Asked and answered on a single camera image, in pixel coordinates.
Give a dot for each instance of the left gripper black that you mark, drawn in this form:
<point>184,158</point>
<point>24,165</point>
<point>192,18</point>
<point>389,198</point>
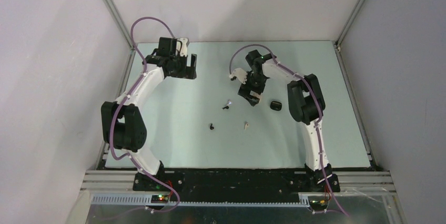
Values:
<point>187,72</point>

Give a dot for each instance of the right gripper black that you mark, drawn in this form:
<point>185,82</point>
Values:
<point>247,87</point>

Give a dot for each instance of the beige earbud charging case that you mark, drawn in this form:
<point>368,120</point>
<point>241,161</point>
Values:
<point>258,96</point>

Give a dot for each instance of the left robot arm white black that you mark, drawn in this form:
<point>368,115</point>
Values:
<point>122,122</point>

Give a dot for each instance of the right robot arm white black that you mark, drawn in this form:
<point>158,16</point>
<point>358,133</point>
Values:
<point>305,102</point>

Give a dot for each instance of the black earbud charging case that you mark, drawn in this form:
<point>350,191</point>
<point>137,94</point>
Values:
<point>276,105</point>

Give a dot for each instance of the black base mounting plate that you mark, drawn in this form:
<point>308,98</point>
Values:
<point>234,185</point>

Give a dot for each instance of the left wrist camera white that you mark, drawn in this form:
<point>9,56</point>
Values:
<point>182,44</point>

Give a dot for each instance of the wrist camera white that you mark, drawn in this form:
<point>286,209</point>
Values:
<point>182,44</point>
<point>239,74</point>

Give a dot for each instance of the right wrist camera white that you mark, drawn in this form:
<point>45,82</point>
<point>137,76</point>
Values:
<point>239,74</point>

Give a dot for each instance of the left corner aluminium post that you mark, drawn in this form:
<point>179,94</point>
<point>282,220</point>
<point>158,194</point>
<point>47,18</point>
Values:
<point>117,18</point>

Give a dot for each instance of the corner aluminium post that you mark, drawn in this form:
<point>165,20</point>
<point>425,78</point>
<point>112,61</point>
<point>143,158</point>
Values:
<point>350,20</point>
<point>117,18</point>

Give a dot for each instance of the aluminium frame rail front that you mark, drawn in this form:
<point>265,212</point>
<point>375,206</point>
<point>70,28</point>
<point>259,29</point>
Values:
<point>351,182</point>

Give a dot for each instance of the white cable duct strip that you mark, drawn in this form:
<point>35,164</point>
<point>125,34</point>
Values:
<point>153,200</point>

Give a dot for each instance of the right corner aluminium post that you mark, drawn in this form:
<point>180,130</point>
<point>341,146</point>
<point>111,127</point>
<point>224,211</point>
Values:
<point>350,20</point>

